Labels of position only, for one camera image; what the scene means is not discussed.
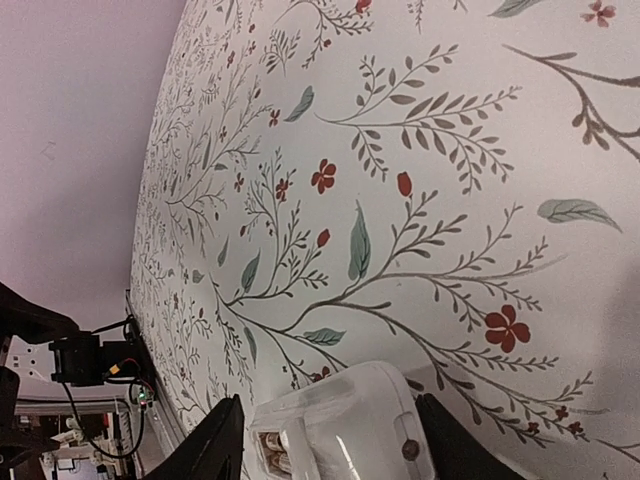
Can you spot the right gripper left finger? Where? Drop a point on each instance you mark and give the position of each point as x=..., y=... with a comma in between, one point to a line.
x=213, y=450

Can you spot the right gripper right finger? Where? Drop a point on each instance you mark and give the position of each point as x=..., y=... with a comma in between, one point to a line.
x=455, y=453

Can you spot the white remote control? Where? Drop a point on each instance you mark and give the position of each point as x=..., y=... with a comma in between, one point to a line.
x=361, y=423

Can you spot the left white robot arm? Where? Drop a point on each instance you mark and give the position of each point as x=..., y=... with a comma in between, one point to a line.
x=33, y=324

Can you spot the floral patterned table mat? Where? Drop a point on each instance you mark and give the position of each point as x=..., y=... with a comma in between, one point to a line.
x=448, y=186

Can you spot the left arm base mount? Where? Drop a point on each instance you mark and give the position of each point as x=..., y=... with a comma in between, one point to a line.
x=108, y=355

